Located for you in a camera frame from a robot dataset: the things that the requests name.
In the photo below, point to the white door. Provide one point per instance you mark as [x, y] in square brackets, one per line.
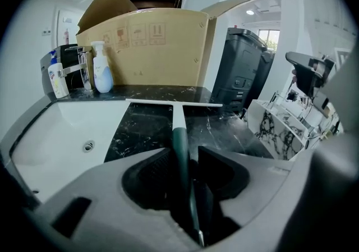
[67, 20]

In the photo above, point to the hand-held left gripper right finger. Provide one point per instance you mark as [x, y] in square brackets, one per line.
[244, 178]

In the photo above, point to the white marble sink cabinet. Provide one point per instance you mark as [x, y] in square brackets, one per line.
[280, 130]

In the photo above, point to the white sink basin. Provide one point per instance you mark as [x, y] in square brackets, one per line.
[64, 133]

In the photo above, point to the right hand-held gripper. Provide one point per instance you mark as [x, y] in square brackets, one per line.
[322, 82]

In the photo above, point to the square chrome faucet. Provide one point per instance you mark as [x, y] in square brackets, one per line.
[82, 68]

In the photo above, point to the pink bottle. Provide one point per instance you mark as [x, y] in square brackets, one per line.
[66, 36]

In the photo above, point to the white foam pump bottle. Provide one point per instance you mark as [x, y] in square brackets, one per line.
[102, 71]

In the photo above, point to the white soap bottle blue cap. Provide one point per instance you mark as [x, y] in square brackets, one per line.
[58, 77]

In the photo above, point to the round ceiling light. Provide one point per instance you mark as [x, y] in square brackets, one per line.
[250, 12]

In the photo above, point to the large black machine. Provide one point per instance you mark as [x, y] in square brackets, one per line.
[241, 71]

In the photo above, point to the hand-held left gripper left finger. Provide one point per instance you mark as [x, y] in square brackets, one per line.
[112, 189]

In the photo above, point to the open cardboard box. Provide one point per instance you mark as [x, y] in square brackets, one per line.
[157, 48]

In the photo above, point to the black marble table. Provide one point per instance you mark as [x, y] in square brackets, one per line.
[146, 127]

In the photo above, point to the black cabinet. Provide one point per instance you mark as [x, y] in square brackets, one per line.
[67, 65]

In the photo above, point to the round chrome faucet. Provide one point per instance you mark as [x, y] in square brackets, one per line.
[275, 99]

